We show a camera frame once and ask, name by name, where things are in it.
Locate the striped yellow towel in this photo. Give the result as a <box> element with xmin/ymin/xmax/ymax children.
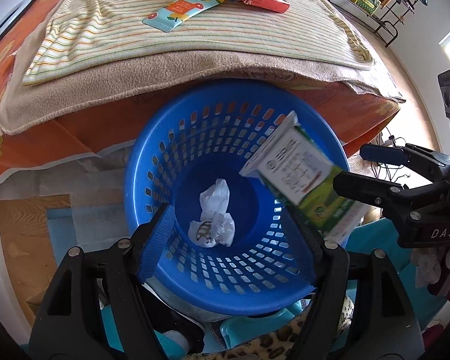
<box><xmin>22</xmin><ymin>0</ymin><xmax>374</xmax><ymax>86</ymax></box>

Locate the floor cables and charger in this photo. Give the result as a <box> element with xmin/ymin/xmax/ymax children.
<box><xmin>370</xmin><ymin>125</ymin><xmax>410</xmax><ymax>186</ymax></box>

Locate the large white tissue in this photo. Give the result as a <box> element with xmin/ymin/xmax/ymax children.
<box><xmin>187</xmin><ymin>178</ymin><xmax>236</xmax><ymax>249</ymax></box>

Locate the colourful long snack packet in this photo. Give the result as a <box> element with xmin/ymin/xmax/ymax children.
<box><xmin>142</xmin><ymin>0</ymin><xmax>225</xmax><ymax>33</ymax></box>

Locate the black clothes rack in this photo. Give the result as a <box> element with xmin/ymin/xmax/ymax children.
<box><xmin>303</xmin><ymin>0</ymin><xmax>433</xmax><ymax>49</ymax></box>

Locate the beige fleece blanket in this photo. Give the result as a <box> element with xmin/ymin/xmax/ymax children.
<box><xmin>0</xmin><ymin>21</ymin><xmax>404</xmax><ymax>135</ymax></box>

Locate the blue plastic laundry basket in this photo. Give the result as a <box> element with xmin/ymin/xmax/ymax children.
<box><xmin>123</xmin><ymin>80</ymin><xmax>348</xmax><ymax>315</ymax></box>

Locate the green white milk carton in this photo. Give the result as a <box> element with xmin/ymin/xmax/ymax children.
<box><xmin>240</xmin><ymin>111</ymin><xmax>368</xmax><ymax>244</ymax></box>

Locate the orange floral bedsheet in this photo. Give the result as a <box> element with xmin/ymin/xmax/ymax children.
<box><xmin>0</xmin><ymin>0</ymin><xmax>400</xmax><ymax>183</ymax></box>

